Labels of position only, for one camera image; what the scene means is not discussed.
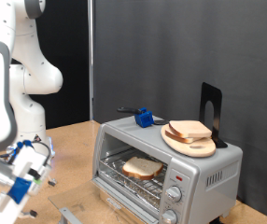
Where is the glass oven door with handle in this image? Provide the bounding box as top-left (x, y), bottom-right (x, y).
top-left (48, 180), bottom-right (160, 224)

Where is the silver toaster oven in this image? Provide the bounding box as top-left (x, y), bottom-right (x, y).
top-left (91, 112), bottom-right (244, 224)

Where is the vertical metal pole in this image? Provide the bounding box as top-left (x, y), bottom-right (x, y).
top-left (87, 0), bottom-right (95, 121)

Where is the metal spatula with blue block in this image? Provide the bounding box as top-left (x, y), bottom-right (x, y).
top-left (117, 105), bottom-right (169, 129)

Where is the round wooden cutting board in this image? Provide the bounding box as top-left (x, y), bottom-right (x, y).
top-left (160, 123), bottom-right (218, 159)

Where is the white bread slice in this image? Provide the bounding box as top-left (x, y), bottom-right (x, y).
top-left (121, 156), bottom-right (164, 181)

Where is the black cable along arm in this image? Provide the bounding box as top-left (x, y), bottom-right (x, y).
top-left (0, 140), bottom-right (52, 166)

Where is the silver oven knob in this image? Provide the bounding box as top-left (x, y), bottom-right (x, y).
top-left (161, 209), bottom-right (178, 224)
top-left (165, 186), bottom-right (183, 203)

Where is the wooden box under oven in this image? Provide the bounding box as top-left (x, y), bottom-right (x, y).
top-left (99, 188), bottom-right (142, 224)

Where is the black metal bookend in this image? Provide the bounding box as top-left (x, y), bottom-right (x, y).
top-left (198, 81), bottom-right (229, 149)

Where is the wire oven rack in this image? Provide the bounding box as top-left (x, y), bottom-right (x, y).
top-left (99, 147), bottom-right (169, 209)

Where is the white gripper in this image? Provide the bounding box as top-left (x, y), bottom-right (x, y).
top-left (0, 144), bottom-right (58, 224)

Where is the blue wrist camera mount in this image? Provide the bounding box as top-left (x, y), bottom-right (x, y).
top-left (7, 176), bottom-right (33, 205)

